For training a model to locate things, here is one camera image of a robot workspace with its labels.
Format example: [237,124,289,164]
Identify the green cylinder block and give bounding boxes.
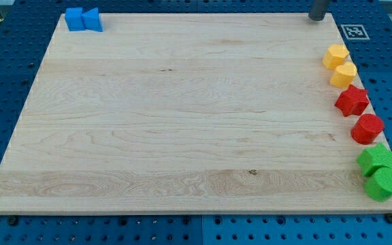
[364,167,392,202]

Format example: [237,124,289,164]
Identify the green star block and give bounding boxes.
[357,142,392,177]

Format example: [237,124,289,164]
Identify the white fiducial marker tag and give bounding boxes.
[341,24,370,40]

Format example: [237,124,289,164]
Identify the light wooden board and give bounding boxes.
[0,13,392,216]

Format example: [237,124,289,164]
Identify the blue cube block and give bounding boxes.
[65,7,85,31]

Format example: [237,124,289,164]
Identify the yellow heart block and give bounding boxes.
[329,62,357,88]

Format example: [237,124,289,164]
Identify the red star block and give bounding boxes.
[334,84,370,117]

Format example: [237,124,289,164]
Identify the blue triangle block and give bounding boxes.
[81,7,103,32]

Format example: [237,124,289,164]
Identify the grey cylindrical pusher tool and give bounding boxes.
[308,0,331,21]

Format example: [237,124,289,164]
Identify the red cylinder block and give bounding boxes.
[350,114,385,145]

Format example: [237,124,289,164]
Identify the yellow hexagon block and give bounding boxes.
[322,44,349,70]

